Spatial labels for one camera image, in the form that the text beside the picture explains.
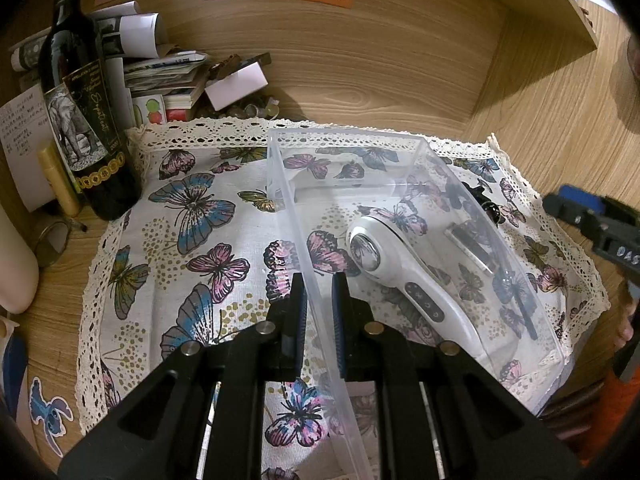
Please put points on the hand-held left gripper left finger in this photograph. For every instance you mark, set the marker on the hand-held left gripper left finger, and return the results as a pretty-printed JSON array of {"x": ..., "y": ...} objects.
[{"x": 301, "y": 320}]

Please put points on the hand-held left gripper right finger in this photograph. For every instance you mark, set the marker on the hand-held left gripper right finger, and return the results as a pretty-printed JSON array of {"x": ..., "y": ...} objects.
[{"x": 338, "y": 325}]

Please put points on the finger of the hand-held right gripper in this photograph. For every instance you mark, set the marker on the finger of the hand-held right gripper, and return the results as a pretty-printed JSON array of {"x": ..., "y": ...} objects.
[{"x": 575, "y": 210}]

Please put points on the clear plastic storage box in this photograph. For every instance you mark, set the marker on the clear plastic storage box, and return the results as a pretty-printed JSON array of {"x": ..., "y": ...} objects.
[{"x": 307, "y": 240}]

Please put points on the person's right forearm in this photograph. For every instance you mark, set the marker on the person's right forearm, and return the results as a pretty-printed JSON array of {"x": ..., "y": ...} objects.
[{"x": 620, "y": 420}]

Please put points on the person's right hand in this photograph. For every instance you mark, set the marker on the person's right hand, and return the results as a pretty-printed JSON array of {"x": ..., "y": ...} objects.
[{"x": 629, "y": 315}]

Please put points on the white handheld facial device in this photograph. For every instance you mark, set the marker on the white handheld facial device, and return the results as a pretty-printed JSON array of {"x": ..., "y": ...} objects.
[{"x": 400, "y": 255}]

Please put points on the black hair clip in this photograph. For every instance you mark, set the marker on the black hair clip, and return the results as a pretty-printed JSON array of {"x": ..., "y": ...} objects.
[{"x": 480, "y": 194}]

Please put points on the black and silver pen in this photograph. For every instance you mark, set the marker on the black and silver pen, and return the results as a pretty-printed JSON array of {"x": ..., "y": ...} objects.
[{"x": 470, "y": 242}]

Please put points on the butterfly print lace cloth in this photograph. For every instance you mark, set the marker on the butterfly print lace cloth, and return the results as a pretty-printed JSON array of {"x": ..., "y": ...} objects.
[{"x": 150, "y": 260}]

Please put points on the wooden shelf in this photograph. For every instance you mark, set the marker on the wooden shelf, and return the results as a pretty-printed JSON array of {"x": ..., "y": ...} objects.
[{"x": 550, "y": 5}]

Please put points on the cluster of small glass vials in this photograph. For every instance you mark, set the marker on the cluster of small glass vials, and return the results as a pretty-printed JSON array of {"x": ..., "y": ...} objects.
[{"x": 250, "y": 109}]

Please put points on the small white box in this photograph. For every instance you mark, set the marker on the small white box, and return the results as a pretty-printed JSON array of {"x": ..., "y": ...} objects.
[{"x": 235, "y": 85}]

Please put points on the fruit print card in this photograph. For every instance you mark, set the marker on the fruit print card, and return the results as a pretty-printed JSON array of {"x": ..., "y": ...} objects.
[{"x": 149, "y": 109}]

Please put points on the round metal-rimmed mirror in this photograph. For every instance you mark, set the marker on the round metal-rimmed mirror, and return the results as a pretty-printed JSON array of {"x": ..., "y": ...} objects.
[{"x": 50, "y": 245}]

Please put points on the dark brown wooden ornament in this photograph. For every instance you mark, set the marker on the dark brown wooden ornament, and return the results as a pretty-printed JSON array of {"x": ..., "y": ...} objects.
[{"x": 240, "y": 62}]

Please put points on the blue cartoon sticker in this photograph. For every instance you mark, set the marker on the blue cartoon sticker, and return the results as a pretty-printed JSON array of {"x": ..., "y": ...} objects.
[{"x": 47, "y": 410}]

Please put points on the stack of booklets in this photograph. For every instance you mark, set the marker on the stack of booklets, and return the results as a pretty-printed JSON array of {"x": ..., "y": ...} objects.
[{"x": 165, "y": 75}]

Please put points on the gold lip balm tube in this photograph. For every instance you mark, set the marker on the gold lip balm tube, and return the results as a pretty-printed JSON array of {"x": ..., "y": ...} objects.
[{"x": 55, "y": 180}]

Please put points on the white plastic bottle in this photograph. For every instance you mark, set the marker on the white plastic bottle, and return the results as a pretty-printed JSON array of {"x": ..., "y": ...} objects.
[{"x": 15, "y": 260}]

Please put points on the blue and white pouch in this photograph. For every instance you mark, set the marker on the blue and white pouch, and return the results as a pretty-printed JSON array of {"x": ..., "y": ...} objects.
[{"x": 12, "y": 370}]

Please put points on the dark wine bottle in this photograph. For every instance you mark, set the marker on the dark wine bottle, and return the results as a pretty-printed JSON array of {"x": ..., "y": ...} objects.
[{"x": 90, "y": 110}]

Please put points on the large rolled white paper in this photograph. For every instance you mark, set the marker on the large rolled white paper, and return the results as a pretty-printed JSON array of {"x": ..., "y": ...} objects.
[{"x": 135, "y": 30}]

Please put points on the handwritten white paper note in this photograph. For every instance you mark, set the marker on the handwritten white paper note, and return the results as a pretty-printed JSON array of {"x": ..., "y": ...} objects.
[{"x": 20, "y": 130}]

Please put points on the small rolled printed paper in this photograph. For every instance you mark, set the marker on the small rolled printed paper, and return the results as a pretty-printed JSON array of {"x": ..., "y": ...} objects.
[{"x": 30, "y": 52}]

